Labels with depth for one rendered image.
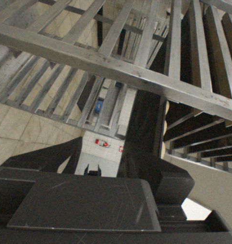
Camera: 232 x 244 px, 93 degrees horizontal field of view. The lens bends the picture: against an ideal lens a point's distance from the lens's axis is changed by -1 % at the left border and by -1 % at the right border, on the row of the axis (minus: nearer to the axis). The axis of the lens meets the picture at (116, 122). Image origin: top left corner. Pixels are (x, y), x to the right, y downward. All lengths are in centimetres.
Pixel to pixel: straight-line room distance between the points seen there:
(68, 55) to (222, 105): 32
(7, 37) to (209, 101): 42
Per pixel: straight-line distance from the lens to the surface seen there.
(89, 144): 399
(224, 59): 52
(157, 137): 25
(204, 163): 88
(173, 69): 35
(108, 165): 403
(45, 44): 29
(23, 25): 107
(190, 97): 27
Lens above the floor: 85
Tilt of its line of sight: 2 degrees up
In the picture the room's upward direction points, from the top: 107 degrees clockwise
